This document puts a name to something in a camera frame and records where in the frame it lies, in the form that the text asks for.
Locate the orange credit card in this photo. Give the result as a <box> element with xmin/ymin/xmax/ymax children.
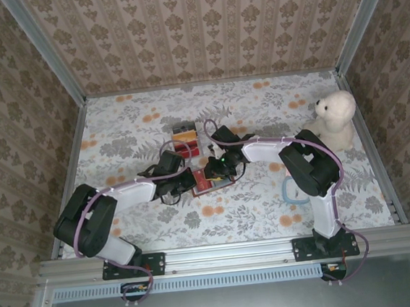
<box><xmin>171</xmin><ymin>129</ymin><xmax>200</xmax><ymax>144</ymax></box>

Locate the black credit card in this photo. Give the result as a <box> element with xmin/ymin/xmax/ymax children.
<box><xmin>172</xmin><ymin>124</ymin><xmax>197</xmax><ymax>135</ymax></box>

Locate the floral table cover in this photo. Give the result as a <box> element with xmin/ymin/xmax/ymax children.
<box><xmin>44</xmin><ymin>66</ymin><xmax>398</xmax><ymax>261</ymax></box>

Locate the white plush toy dog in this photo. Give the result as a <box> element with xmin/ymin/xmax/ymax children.
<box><xmin>299</xmin><ymin>88</ymin><xmax>362</xmax><ymax>156</ymax></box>

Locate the black wiring port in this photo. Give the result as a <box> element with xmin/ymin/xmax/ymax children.
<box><xmin>119</xmin><ymin>280</ymin><xmax>156</xmax><ymax>303</ymax></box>

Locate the grey metal panel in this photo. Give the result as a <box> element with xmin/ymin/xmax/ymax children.
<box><xmin>38</xmin><ymin>252</ymin><xmax>410</xmax><ymax>307</ymax></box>

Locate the thin black camera cable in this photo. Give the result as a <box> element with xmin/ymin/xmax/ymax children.
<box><xmin>158</xmin><ymin>190</ymin><xmax>182</xmax><ymax>207</ymax></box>
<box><xmin>227</xmin><ymin>160</ymin><xmax>249</xmax><ymax>181</ymax></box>

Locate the aluminium frame rail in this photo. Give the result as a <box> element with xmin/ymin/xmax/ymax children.
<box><xmin>36</xmin><ymin>225</ymin><xmax>410</xmax><ymax>287</ymax></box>

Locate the slotted grey cable duct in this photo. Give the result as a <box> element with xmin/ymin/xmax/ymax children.
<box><xmin>52</xmin><ymin>262</ymin><xmax>325</xmax><ymax>304</ymax></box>

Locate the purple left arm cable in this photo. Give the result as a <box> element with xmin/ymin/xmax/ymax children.
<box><xmin>64</xmin><ymin>138</ymin><xmax>208</xmax><ymax>307</ymax></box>

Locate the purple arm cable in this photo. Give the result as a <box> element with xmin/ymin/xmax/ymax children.
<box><xmin>202</xmin><ymin>105</ymin><xmax>373</xmax><ymax>298</ymax></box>
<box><xmin>64</xmin><ymin>138</ymin><xmax>208</xmax><ymax>307</ymax></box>

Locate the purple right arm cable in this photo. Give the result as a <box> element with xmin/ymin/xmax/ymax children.
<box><xmin>202</xmin><ymin>105</ymin><xmax>373</xmax><ymax>298</ymax></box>

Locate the aluminium corner post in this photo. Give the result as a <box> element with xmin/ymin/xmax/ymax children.
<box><xmin>0</xmin><ymin>0</ymin><xmax>89</xmax><ymax>110</ymax></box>
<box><xmin>328</xmin><ymin>0</ymin><xmax>398</xmax><ymax>77</ymax></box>

